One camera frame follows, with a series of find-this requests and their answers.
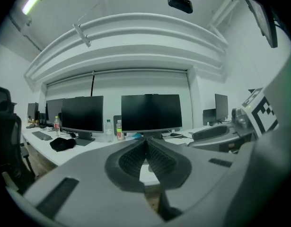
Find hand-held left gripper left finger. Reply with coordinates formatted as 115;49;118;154
104;138;149;193

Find black hanging cord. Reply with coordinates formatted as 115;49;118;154
90;74;96;97

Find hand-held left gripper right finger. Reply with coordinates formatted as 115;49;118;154
146;138;193;222

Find clear green cap bottle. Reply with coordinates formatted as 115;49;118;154
105;119;114;143

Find tall black monitor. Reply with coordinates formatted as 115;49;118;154
214;93;229;124

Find wall-mounted black screen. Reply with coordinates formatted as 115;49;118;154
239;0;278;49

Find black mesh office chair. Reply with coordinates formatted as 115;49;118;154
0;85;36;195

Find red label plastic bottle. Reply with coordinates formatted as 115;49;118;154
54;116;62;138

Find white pipe bracket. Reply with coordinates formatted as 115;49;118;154
72;23;92;48

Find green label drink bottle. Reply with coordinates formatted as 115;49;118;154
115;120;124;141

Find silver fisheye camera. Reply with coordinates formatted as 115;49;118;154
231;107;250;129

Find grey upright box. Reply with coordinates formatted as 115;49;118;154
113;114;123;137

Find white ceiling pipes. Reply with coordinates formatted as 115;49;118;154
24;13;229;93

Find black monitor with grey stand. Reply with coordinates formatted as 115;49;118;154
61;95;105;147
121;94;183;140

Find small black monitor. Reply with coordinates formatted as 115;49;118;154
203;108;217;127

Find white roller blind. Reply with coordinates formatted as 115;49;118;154
45;69;193;130

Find black head-mounted camera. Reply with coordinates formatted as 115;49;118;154
167;0;194;14

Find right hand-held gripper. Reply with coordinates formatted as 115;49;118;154
187;86;280;155

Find dark grey keyboard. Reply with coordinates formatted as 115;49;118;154
31;131;53;141

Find black cloth cap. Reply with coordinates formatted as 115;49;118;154
49;137;77;153

